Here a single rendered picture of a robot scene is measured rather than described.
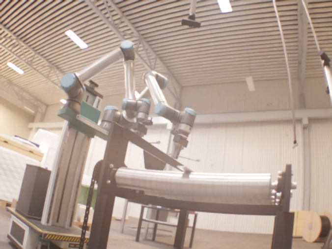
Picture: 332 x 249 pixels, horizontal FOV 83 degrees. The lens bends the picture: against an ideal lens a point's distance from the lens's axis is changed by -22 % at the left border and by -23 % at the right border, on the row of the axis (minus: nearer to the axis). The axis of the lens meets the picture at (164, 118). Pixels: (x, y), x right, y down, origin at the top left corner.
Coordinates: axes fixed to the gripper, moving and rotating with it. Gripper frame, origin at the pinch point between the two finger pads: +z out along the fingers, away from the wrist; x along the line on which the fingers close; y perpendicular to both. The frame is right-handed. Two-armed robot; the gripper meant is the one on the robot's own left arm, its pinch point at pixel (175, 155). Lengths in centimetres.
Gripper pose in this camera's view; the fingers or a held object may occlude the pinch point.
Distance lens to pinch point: 161.8
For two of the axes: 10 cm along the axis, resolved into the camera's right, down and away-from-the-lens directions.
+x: 4.8, 4.1, 7.7
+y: 8.1, 1.3, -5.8
